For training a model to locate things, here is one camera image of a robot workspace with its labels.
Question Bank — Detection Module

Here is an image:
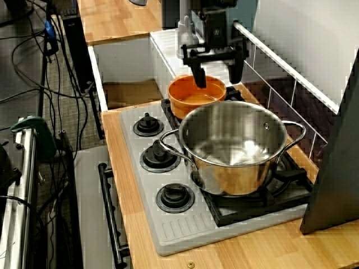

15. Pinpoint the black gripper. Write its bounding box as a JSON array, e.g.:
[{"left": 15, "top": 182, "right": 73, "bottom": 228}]
[{"left": 180, "top": 11, "right": 251, "bottom": 89}]

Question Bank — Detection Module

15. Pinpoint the orange plastic pot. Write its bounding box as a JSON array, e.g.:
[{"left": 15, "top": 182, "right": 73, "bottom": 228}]
[{"left": 167, "top": 75, "right": 227, "bottom": 120}]

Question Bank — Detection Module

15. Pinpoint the grey faucet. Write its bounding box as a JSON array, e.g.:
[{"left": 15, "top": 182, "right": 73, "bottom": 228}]
[{"left": 176, "top": 0, "right": 200, "bottom": 59}]

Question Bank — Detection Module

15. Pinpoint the black stove knob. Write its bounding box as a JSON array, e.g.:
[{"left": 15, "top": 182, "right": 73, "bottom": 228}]
[
  {"left": 139, "top": 140, "right": 182, "bottom": 174},
  {"left": 132, "top": 113, "right": 165, "bottom": 137},
  {"left": 155, "top": 183, "right": 196, "bottom": 214}
]

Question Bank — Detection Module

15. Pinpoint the white sink basin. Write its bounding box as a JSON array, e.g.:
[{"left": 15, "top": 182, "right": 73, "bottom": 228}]
[{"left": 88, "top": 27, "right": 243, "bottom": 113}]

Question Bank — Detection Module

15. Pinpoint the stainless steel pot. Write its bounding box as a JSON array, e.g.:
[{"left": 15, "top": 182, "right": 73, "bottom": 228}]
[{"left": 159, "top": 100, "right": 307, "bottom": 197}]

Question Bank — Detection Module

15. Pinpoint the grey stove top panel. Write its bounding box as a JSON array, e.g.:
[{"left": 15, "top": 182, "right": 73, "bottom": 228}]
[{"left": 118, "top": 102, "right": 309, "bottom": 257}]

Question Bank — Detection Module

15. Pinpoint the dark panel board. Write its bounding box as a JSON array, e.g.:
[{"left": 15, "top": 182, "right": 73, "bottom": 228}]
[{"left": 299, "top": 49, "right": 359, "bottom": 235}]

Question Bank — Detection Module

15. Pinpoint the blue plug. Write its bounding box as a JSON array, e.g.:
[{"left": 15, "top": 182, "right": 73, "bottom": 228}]
[{"left": 44, "top": 19, "right": 56, "bottom": 39}]

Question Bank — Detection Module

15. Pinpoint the black stand pole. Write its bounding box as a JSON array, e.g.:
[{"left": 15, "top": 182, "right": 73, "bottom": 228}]
[{"left": 38, "top": 53, "right": 48, "bottom": 118}]

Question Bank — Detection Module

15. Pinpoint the grey oven door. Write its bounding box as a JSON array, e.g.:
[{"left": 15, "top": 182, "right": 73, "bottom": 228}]
[{"left": 73, "top": 145, "right": 132, "bottom": 269}]

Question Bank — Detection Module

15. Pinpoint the green clamp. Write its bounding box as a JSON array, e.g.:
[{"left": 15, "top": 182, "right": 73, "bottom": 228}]
[{"left": 10, "top": 115, "right": 57, "bottom": 162}]

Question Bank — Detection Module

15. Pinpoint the black oven door handle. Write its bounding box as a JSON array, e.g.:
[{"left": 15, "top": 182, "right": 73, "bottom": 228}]
[{"left": 97, "top": 163, "right": 130, "bottom": 266}]

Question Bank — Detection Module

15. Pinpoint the black cable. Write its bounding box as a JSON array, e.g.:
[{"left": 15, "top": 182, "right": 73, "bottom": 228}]
[
  {"left": 0, "top": 88, "right": 56, "bottom": 115},
  {"left": 11, "top": 33, "right": 93, "bottom": 99},
  {"left": 0, "top": 7, "right": 36, "bottom": 27},
  {"left": 0, "top": 194, "right": 47, "bottom": 269}
]

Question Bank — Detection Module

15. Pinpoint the black bracket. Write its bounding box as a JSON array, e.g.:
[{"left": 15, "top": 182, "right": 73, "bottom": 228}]
[{"left": 0, "top": 141, "right": 22, "bottom": 194}]

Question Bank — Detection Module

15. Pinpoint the silver metal rail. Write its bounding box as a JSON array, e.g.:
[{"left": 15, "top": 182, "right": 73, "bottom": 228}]
[{"left": 0, "top": 120, "right": 39, "bottom": 269}]

